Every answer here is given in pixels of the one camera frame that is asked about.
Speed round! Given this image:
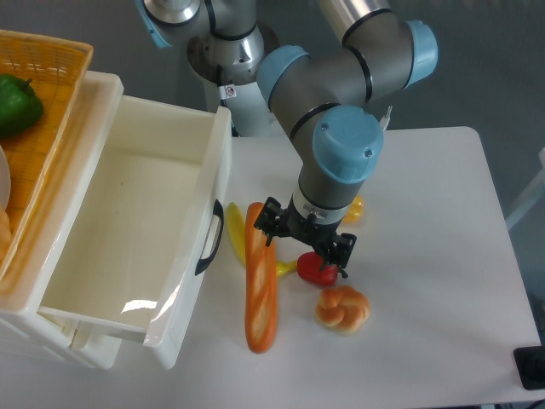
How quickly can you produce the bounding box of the round knotted bread roll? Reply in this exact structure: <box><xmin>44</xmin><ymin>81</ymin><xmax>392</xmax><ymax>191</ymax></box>
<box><xmin>314</xmin><ymin>285</ymin><xmax>371</xmax><ymax>336</ymax></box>

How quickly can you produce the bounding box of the white plate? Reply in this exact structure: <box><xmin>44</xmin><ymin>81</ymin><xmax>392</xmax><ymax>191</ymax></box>
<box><xmin>0</xmin><ymin>148</ymin><xmax>11</xmax><ymax>210</ymax></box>

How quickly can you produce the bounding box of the yellow banana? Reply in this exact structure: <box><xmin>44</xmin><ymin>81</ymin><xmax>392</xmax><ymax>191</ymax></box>
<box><xmin>225</xmin><ymin>202</ymin><xmax>297</xmax><ymax>277</ymax></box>

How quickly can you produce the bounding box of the black device at edge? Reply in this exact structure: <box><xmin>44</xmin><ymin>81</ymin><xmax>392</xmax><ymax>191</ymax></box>
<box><xmin>513</xmin><ymin>345</ymin><xmax>544</xmax><ymax>390</ymax></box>

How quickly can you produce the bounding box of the green bell pepper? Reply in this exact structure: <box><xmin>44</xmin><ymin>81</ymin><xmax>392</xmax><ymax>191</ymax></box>
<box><xmin>1</xmin><ymin>74</ymin><xmax>43</xmax><ymax>139</ymax></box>

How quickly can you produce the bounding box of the long orange baguette bread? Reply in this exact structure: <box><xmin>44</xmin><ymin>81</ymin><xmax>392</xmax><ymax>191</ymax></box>
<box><xmin>244</xmin><ymin>202</ymin><xmax>278</xmax><ymax>354</ymax></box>

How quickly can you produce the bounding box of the red bell pepper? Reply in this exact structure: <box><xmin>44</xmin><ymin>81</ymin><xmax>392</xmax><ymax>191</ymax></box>
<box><xmin>296</xmin><ymin>252</ymin><xmax>347</xmax><ymax>286</ymax></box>

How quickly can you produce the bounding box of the yellow bell pepper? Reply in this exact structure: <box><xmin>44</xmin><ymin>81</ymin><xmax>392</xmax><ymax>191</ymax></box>
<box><xmin>342</xmin><ymin>194</ymin><xmax>364</xmax><ymax>223</ymax></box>

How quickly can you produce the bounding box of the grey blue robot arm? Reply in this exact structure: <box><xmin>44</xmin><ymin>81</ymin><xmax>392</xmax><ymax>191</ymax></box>
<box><xmin>137</xmin><ymin>1</ymin><xmax>439</xmax><ymax>269</ymax></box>

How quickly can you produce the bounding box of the orange woven basket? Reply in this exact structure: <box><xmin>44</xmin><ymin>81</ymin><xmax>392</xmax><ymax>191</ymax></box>
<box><xmin>1</xmin><ymin>30</ymin><xmax>94</xmax><ymax>274</ymax></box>

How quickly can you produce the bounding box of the white plastic drawer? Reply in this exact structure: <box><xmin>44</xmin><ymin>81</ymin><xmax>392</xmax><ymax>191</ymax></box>
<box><xmin>40</xmin><ymin>96</ymin><xmax>232</xmax><ymax>369</ymax></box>

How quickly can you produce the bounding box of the black drawer handle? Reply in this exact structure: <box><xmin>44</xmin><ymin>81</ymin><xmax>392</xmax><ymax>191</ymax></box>
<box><xmin>195</xmin><ymin>199</ymin><xmax>225</xmax><ymax>276</ymax></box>

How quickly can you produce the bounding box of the white plastic drawer cabinet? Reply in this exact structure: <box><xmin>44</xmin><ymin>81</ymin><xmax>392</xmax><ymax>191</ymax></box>
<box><xmin>1</xmin><ymin>72</ymin><xmax>123</xmax><ymax>369</ymax></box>

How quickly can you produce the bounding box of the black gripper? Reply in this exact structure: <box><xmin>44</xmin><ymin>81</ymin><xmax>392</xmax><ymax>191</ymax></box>
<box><xmin>254</xmin><ymin>197</ymin><xmax>357</xmax><ymax>271</ymax></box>

